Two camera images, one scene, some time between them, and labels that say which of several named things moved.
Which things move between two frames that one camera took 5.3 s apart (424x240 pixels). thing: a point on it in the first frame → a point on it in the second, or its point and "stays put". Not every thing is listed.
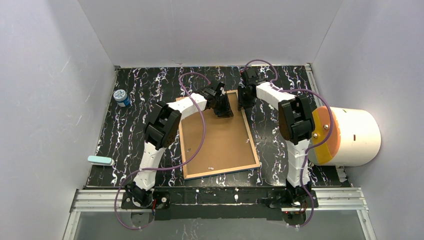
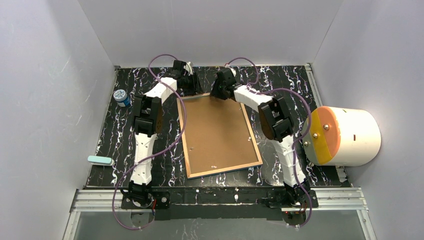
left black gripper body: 222,105 → 192,84
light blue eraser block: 100,160 stays put
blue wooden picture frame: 211,146 stays put
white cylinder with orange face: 355,140 stays put
